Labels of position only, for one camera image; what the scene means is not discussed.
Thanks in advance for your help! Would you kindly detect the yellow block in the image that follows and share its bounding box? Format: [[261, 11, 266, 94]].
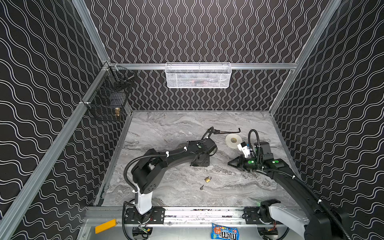
[[95, 219, 118, 234]]

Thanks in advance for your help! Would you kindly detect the m&m candy bag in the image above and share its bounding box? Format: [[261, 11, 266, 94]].
[[211, 224, 240, 240]]

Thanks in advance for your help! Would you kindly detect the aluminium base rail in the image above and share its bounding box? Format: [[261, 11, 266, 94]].
[[85, 205, 326, 227]]

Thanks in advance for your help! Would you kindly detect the white mesh basket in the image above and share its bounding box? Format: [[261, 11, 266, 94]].
[[165, 62, 232, 89]]

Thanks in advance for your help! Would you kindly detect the brass item in basket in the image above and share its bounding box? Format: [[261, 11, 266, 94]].
[[115, 108, 121, 118]]

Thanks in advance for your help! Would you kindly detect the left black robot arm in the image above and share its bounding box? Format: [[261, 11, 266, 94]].
[[123, 127, 218, 215]]

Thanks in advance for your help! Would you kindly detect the brass padlock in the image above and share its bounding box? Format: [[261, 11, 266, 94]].
[[205, 176, 212, 183]]

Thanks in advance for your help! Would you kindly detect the black wire basket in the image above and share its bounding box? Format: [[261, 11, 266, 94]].
[[86, 65, 136, 122]]

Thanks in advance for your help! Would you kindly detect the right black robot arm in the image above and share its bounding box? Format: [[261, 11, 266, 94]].
[[226, 132, 352, 240]]

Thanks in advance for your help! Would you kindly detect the black yellow pry tool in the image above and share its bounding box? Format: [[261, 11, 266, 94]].
[[213, 128, 241, 135]]

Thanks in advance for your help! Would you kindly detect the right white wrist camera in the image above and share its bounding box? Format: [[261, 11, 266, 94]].
[[237, 142, 251, 158]]

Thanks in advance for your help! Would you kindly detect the white tape roll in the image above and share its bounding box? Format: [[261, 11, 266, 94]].
[[225, 133, 243, 149]]

